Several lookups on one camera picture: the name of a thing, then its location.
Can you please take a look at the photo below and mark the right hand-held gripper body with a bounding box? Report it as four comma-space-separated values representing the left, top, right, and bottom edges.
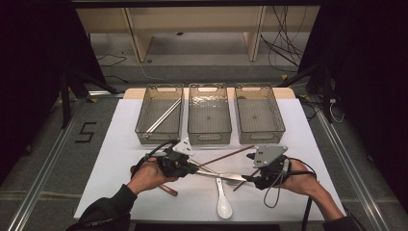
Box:
245, 144, 293, 191

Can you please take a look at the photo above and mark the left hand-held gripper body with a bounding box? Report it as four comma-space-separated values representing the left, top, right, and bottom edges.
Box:
156, 138, 195, 179

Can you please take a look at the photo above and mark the brown chopstick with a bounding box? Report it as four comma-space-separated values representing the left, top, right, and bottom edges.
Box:
197, 144, 256, 167
233, 168, 262, 193

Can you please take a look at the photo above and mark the grey transparent storage bin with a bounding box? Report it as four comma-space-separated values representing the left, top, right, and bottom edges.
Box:
187, 82, 233, 146
134, 83, 185, 145
234, 83, 287, 145

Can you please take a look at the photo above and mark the steel table knife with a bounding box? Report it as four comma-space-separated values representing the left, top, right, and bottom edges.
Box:
194, 169, 248, 183

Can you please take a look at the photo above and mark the brown wooden utensil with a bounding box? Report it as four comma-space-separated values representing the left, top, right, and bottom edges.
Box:
129, 165, 179, 197

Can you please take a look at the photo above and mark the white ceramic spoon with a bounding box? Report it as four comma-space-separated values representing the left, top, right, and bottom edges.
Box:
215, 177, 234, 220

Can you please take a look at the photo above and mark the white chopstick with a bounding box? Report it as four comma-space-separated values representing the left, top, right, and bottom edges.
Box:
146, 97, 181, 134
147, 99, 183, 135

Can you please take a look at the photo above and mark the person's left hand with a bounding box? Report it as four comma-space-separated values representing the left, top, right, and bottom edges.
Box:
126, 157, 179, 195

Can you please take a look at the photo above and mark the person's right hand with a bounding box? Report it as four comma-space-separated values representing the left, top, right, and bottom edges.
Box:
282, 159, 325, 196

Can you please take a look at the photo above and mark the black tripod stand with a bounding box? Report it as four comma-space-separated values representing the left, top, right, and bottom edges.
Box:
277, 62, 343, 124
59, 66, 120, 129

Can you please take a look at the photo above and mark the light wooden shelf unit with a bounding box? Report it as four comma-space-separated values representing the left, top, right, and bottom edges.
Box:
76, 5, 321, 64

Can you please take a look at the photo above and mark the black curtain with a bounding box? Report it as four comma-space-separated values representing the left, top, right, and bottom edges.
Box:
297, 0, 408, 206
0, 0, 107, 187

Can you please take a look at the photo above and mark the grey looped cable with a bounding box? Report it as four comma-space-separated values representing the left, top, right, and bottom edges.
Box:
263, 160, 287, 209

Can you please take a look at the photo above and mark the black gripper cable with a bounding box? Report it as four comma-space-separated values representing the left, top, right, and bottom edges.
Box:
133, 139, 181, 176

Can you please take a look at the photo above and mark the thick black cable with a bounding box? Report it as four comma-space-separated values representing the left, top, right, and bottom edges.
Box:
288, 157, 318, 231

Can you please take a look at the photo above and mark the aluminium floor rail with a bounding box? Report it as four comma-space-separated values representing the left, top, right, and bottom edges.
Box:
316, 109, 391, 231
6, 95, 92, 231

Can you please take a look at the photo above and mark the bunch of black floor cables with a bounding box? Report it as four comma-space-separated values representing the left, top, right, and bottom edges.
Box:
259, 5, 309, 73

